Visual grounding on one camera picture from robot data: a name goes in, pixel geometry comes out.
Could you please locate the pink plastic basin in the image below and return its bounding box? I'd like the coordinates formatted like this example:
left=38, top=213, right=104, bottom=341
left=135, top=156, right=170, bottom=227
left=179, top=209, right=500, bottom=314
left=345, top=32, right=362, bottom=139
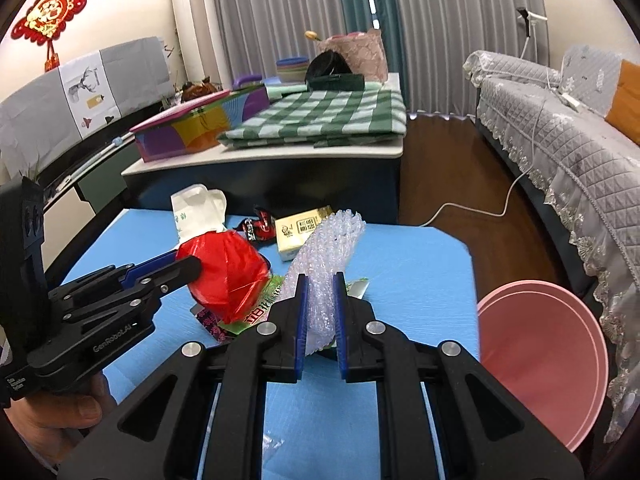
left=475, top=280, right=610, bottom=453

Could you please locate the mint green folded cloth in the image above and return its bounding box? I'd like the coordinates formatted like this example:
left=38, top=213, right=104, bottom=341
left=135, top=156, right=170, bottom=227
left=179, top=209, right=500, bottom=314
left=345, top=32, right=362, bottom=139
left=262, top=82, right=311, bottom=99

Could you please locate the white floor lamp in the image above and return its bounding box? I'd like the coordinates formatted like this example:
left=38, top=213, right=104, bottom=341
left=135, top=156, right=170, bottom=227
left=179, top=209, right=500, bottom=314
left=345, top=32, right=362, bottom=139
left=516, top=6, right=548, bottom=68

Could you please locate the grey printed dust cover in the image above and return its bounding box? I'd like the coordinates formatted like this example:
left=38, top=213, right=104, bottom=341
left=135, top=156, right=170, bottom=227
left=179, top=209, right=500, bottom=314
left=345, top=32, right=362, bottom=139
left=0, top=36, right=173, bottom=178

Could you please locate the black red snack wrapper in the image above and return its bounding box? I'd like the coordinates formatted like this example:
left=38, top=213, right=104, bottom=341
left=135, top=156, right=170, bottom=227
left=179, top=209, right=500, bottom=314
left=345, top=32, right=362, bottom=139
left=235, top=205, right=277, bottom=245

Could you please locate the clear bubble wrap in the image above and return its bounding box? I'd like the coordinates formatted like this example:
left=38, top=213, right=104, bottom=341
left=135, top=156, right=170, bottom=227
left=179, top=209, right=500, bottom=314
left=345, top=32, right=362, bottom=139
left=277, top=209, right=367, bottom=358

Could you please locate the teal curtain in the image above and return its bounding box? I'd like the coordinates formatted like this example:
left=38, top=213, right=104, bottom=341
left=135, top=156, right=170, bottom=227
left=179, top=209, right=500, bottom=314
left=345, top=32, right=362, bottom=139
left=334, top=0, right=408, bottom=111

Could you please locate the blue table cover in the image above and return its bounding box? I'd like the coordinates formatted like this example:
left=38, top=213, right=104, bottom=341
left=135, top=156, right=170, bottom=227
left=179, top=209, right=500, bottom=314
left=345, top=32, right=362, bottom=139
left=60, top=207, right=483, bottom=480

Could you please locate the stack of coloured bowls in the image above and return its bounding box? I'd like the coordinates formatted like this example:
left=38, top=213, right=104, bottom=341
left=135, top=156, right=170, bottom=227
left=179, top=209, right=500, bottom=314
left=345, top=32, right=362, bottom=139
left=276, top=56, right=313, bottom=83

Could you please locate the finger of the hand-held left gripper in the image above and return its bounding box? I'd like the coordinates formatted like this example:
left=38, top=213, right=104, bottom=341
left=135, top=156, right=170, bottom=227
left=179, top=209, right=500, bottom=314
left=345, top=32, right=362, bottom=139
left=50, top=252, right=179, bottom=311
left=62, top=256, right=203, bottom=333

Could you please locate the small yellow carton box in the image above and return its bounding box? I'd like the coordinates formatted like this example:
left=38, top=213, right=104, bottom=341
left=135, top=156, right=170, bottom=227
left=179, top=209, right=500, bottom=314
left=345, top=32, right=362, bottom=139
left=274, top=205, right=335, bottom=262

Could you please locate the white power cable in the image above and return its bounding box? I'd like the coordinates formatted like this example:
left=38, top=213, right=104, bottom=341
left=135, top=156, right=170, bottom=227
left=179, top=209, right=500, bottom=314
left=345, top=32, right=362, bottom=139
left=417, top=50, right=581, bottom=228

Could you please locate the white packet green print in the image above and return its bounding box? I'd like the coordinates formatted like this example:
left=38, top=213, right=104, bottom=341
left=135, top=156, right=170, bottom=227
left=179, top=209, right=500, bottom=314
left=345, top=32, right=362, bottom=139
left=170, top=183, right=228, bottom=248

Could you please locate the person's left hand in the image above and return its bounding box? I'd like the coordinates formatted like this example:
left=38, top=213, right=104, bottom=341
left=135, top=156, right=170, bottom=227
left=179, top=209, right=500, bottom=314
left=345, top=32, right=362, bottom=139
left=5, top=372, right=119, bottom=467

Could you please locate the small silver green wrapper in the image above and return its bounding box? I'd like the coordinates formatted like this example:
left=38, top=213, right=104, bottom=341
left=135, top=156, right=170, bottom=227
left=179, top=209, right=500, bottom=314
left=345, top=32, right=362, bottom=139
left=345, top=277, right=371, bottom=302

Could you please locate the white top coffee table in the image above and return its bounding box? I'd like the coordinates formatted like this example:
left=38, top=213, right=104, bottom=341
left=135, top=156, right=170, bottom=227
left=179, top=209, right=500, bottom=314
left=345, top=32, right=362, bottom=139
left=121, top=72, right=406, bottom=226

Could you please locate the grey curtain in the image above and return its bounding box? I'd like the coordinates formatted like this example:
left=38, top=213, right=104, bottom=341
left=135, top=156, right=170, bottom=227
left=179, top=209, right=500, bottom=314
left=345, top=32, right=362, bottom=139
left=202, top=0, right=348, bottom=81
left=387, top=0, right=551, bottom=117

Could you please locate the green checked cloth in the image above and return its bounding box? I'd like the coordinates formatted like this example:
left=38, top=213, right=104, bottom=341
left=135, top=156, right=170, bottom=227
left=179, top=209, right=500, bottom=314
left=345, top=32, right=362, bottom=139
left=218, top=85, right=408, bottom=150

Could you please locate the green snack wrapper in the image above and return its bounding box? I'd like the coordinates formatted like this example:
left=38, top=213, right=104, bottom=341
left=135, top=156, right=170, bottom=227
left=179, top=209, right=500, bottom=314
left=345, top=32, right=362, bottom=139
left=220, top=274, right=286, bottom=337

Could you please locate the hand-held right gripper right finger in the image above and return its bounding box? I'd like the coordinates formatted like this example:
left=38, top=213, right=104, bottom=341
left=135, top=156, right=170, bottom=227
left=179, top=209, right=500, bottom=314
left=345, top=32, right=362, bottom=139
left=332, top=271, right=586, bottom=480

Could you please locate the red knot wall decoration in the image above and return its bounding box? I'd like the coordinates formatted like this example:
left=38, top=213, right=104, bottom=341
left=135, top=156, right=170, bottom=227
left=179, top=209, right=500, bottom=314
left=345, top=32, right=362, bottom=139
left=11, top=0, right=88, bottom=72

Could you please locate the white tower air conditioner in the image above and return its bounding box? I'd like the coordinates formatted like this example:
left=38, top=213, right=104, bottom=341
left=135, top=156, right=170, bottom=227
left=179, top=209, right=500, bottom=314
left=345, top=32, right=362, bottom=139
left=170, top=0, right=232, bottom=92

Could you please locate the pink purple wrapper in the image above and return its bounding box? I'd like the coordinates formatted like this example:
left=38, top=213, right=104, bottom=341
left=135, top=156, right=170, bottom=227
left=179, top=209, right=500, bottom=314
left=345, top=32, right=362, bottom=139
left=192, top=305, right=227, bottom=344

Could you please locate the colourful box pink lid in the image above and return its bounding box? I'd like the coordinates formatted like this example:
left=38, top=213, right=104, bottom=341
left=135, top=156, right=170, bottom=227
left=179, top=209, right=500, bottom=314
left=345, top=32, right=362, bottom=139
left=129, top=87, right=271, bottom=163

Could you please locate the dark cabinet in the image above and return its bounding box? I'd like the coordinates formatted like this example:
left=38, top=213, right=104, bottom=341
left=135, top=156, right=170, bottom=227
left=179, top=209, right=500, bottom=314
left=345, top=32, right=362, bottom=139
left=0, top=95, right=171, bottom=286

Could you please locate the orange cushion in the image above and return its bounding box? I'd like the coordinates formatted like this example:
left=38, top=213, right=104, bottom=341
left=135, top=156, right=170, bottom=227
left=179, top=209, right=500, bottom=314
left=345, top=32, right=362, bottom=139
left=605, top=60, right=640, bottom=146

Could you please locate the pink lace basket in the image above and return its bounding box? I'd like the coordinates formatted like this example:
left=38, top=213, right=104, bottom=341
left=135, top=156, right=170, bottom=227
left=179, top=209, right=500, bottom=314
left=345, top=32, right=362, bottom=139
left=320, top=30, right=390, bottom=83

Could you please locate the white rod blue tip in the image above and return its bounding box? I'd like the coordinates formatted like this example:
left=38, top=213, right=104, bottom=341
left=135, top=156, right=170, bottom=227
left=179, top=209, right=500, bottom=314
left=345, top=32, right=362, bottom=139
left=45, top=136, right=123, bottom=196

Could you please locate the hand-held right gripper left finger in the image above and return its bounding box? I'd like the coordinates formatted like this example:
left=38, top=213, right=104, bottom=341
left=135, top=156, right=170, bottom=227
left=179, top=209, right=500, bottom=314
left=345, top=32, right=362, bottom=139
left=57, top=274, right=308, bottom=480

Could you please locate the red plastic bag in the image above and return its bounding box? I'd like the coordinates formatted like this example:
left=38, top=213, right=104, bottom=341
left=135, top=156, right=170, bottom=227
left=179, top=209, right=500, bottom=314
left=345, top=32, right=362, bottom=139
left=176, top=230, right=271, bottom=325

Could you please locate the grey quilted sofa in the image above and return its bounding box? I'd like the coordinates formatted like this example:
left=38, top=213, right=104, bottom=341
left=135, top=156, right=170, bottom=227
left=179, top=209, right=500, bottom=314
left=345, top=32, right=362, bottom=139
left=462, top=45, right=640, bottom=443

